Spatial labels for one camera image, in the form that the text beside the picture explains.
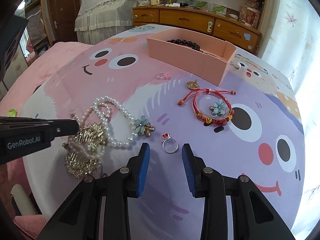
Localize pink blanket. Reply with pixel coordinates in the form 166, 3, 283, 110
0, 41, 94, 234

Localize blue flower earring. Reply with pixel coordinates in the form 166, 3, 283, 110
209, 99, 227, 115

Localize silver ring with red stone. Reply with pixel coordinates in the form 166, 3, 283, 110
161, 133, 179, 154

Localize brown wooden door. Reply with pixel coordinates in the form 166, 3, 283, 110
46, 0, 82, 45

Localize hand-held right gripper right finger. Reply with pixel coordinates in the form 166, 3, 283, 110
182, 143, 295, 240

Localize black bead bracelet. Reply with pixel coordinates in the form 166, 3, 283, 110
166, 38, 202, 52

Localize white cylinder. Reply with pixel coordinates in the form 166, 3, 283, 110
10, 184, 35, 216

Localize gold hair comb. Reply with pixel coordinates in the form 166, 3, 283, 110
62, 122, 108, 179

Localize red braided cord bracelet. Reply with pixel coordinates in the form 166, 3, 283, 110
178, 88, 237, 128

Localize fruit print desk mat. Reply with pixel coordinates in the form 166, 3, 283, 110
191, 1, 227, 13

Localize white pearl necklace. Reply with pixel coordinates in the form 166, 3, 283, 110
92, 95, 140, 148

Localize wooden desk with drawers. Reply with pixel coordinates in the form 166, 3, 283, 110
132, 6, 262, 55

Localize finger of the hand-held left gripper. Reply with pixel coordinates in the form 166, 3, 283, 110
47, 119, 79, 140

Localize pink jewelry box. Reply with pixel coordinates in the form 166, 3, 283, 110
146, 29, 237, 87

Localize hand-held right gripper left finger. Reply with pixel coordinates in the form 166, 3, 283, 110
37, 142, 151, 240

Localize blue flower hair clip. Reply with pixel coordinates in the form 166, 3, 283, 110
134, 115, 155, 138

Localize white lace cover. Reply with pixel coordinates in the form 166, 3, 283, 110
74, 0, 148, 43

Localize white floral curtain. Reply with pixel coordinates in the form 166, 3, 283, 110
257, 0, 320, 240

